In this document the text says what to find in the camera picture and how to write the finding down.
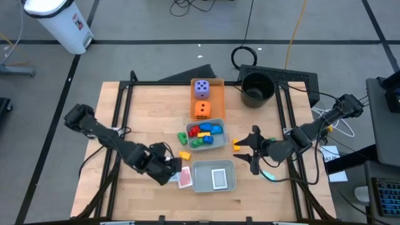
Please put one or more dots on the blue large toy block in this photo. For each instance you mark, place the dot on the blue large toy block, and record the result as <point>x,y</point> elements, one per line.
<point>216,129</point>

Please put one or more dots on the grey stand base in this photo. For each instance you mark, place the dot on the grey stand base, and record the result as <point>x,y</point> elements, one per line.
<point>18,70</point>

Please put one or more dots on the white trash can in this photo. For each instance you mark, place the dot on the white trash can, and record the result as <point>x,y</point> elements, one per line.
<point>59,25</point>

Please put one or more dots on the orange foam die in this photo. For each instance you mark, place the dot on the orange foam die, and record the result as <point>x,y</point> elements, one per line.
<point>202,110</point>

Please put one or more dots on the backlit keyboard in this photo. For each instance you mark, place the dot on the backlit keyboard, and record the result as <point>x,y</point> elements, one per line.
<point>387,197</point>

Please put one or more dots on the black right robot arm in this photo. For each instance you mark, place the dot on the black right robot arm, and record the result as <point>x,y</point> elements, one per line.
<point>312,132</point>

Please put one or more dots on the black monitor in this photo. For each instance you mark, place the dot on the black monitor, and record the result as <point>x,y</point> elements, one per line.
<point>392,97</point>

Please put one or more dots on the black metal table frame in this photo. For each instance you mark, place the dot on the black metal table frame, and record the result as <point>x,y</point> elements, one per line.
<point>156,83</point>

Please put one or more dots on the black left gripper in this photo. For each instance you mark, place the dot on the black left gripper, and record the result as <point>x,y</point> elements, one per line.
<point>154,162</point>

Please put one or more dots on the white paper sheet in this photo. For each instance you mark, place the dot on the white paper sheet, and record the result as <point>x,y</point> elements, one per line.
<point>337,176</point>
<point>329,154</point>

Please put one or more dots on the orange translucent plastic bin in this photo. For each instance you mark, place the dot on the orange translucent plastic bin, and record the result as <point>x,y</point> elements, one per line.
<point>217,93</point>

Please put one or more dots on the green two-stud toy block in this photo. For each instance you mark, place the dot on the green two-stud toy block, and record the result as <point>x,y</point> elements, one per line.
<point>197,142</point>

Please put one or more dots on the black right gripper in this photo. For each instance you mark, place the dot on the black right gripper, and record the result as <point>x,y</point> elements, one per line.
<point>261,150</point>

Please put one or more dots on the purple foam die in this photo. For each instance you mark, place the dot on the purple foam die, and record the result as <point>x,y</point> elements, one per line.
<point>202,89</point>

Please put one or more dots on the grey metal bracket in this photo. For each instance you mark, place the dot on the grey metal bracket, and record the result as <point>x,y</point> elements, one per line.
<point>286,130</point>

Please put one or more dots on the black perforated case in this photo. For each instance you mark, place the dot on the black perforated case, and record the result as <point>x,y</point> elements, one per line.
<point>297,77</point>

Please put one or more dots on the black bucket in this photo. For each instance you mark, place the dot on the black bucket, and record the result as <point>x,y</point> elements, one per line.
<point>257,90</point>

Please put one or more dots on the pink playing card box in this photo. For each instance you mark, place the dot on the pink playing card box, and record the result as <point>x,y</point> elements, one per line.
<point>185,178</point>

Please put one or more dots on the grey computer mouse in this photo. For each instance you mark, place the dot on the grey computer mouse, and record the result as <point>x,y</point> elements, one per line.
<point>362,193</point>

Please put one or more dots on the mint green lego brick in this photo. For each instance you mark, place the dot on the mint green lego brick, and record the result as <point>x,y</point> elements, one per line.
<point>268,176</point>

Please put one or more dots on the red toy block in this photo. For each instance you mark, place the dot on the red toy block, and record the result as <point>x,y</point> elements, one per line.
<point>194,130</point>

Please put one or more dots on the blue small toy block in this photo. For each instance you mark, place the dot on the blue small toy block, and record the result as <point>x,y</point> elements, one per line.
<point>205,126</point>

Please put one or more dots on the grey plastic bin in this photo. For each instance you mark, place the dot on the grey plastic bin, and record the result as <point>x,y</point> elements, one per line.
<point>203,178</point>
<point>222,142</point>

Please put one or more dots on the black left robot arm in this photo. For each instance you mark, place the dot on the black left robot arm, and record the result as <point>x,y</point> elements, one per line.
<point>106,137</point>

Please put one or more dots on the yellow connector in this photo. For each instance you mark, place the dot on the yellow connector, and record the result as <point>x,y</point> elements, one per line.
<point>329,128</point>

